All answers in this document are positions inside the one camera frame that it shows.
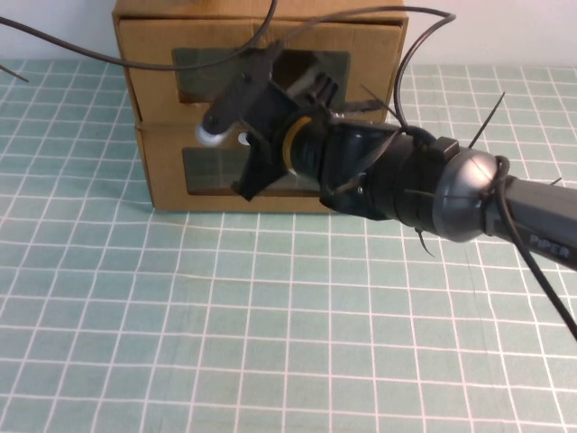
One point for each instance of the cardboard shoe box sleeve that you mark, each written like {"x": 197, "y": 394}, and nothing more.
{"x": 180, "y": 11}

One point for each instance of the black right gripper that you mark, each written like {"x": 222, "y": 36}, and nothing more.
{"x": 275, "y": 131}

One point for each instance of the dark grey camera mount plate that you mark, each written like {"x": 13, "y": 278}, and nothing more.
{"x": 239, "y": 90}

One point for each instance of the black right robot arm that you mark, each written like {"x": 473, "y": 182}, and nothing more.
{"x": 451, "y": 189}

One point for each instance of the green grid tablecloth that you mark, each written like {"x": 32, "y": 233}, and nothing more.
{"x": 225, "y": 338}

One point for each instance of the cardboard shoe box with window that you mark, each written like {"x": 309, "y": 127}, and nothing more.
{"x": 167, "y": 180}

